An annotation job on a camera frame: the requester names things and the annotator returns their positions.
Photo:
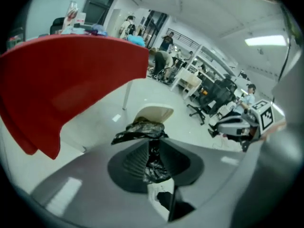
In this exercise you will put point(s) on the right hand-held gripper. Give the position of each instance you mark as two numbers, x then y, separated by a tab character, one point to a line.
263	117

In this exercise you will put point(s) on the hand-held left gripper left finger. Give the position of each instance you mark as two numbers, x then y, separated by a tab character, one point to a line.
95	174

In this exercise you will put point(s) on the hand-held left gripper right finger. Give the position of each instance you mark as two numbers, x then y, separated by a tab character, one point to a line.
213	170

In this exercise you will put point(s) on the black garbage bag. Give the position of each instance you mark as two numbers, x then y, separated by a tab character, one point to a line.
142	129

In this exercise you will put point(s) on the black mesh office chair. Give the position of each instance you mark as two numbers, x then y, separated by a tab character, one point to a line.
218	91

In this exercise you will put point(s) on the white open shelf unit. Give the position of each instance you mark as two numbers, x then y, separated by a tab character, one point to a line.
221	59

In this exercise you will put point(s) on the person's white shirt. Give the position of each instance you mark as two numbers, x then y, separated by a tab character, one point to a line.
292	84

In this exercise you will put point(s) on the long ceiling light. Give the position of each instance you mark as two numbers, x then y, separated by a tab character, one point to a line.
264	40

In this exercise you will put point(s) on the table with red cloth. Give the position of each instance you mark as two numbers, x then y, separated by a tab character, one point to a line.
71	79

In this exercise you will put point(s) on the black metal railing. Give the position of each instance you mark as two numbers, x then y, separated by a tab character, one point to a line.
180	35

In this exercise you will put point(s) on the light blue cloth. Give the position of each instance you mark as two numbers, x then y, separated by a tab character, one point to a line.
136	40

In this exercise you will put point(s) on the small blue wrappers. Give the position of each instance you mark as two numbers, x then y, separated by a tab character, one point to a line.
99	30

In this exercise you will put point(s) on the pale printed packet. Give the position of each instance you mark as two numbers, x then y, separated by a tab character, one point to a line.
71	31

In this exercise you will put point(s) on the black high-back office chair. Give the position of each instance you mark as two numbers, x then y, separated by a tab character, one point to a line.
55	25

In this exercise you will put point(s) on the white water dispenser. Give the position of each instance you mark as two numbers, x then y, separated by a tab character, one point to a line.
81	18

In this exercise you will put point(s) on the black framed glass partition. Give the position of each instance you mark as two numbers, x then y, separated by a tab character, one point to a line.
97	6

